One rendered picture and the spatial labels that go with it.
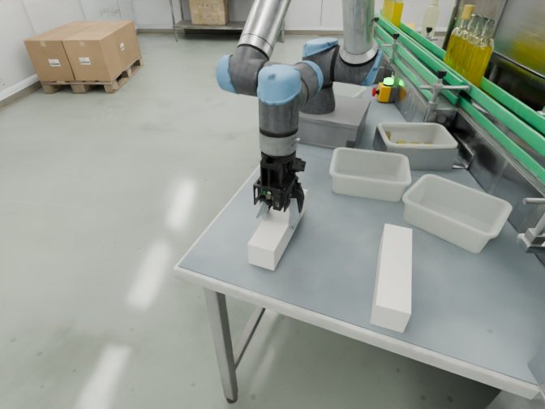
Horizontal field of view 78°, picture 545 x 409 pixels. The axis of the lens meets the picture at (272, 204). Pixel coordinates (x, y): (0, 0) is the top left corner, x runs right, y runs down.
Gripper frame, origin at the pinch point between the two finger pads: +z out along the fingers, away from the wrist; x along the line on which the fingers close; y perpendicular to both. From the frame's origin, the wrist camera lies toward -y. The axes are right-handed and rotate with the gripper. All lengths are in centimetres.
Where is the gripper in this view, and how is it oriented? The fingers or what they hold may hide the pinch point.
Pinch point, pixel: (281, 219)
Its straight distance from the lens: 80.5
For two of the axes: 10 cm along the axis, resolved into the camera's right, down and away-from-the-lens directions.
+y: -3.7, 5.7, -7.3
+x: 9.3, 2.3, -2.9
